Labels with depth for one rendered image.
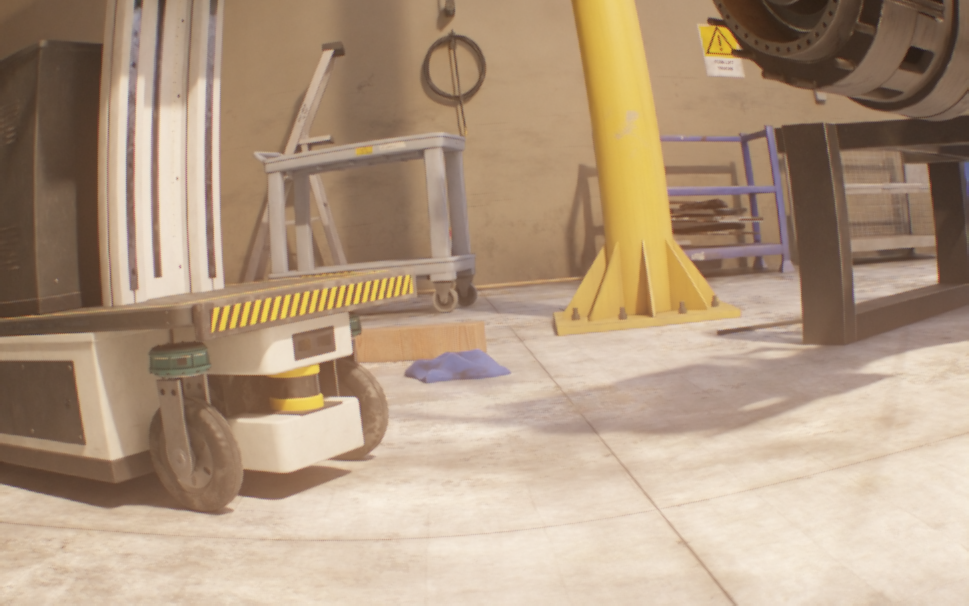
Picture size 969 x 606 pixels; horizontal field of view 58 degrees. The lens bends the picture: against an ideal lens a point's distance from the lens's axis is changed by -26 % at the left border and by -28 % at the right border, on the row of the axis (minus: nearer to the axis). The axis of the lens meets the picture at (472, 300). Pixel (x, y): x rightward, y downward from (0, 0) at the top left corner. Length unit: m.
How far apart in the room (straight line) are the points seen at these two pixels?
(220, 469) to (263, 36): 6.43
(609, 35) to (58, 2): 5.45
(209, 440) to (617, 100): 2.93
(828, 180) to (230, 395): 1.79
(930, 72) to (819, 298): 1.27
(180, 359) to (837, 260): 1.91
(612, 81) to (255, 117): 3.96
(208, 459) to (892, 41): 1.31
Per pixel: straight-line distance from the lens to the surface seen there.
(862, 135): 2.91
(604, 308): 4.15
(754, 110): 8.00
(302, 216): 6.22
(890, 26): 1.71
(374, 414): 1.95
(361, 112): 7.64
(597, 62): 4.26
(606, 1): 4.29
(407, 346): 3.60
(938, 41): 1.87
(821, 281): 2.97
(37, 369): 1.73
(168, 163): 1.98
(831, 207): 2.92
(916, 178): 7.29
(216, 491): 1.58
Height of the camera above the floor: 0.38
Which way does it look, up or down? 3 degrees down
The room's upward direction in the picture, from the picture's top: 5 degrees counter-clockwise
